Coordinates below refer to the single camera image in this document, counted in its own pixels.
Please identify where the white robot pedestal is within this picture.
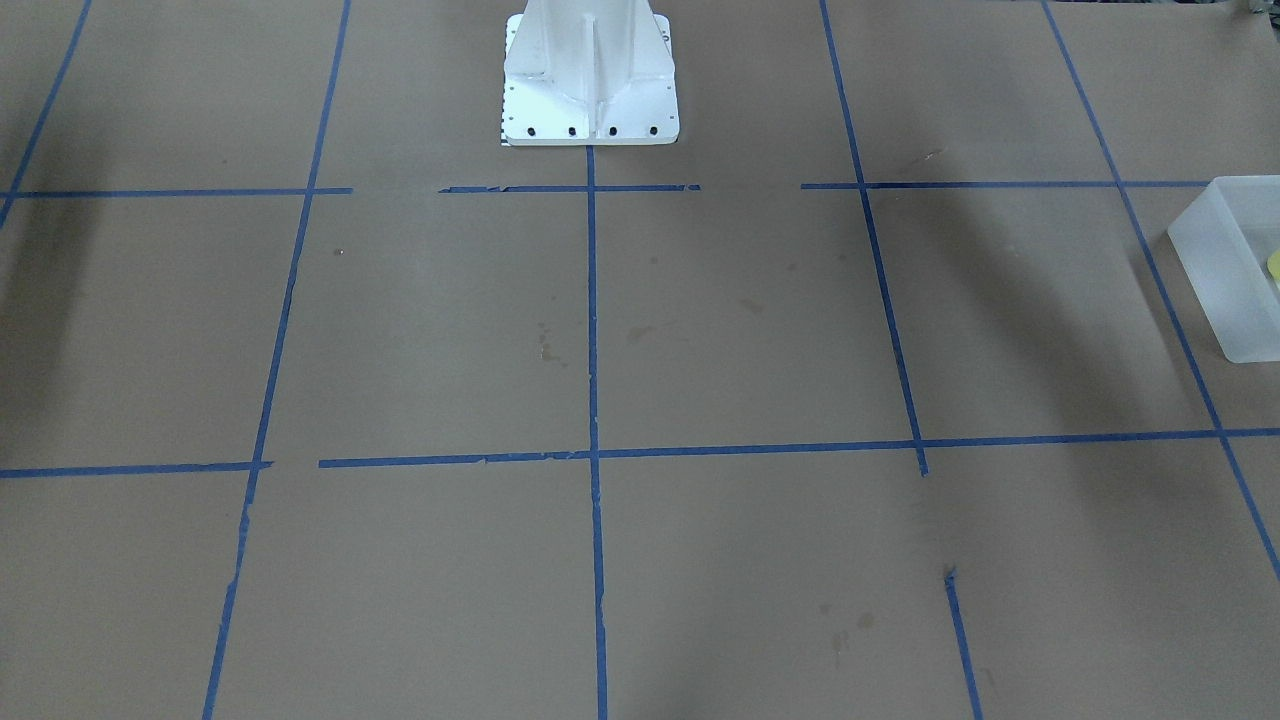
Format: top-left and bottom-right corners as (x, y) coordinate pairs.
(500, 1), (681, 147)

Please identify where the yellow plastic cup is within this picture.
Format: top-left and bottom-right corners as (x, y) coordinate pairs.
(1265, 250), (1280, 288)

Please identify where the translucent white plastic box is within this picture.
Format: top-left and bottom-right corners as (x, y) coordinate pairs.
(1167, 176), (1279, 364)

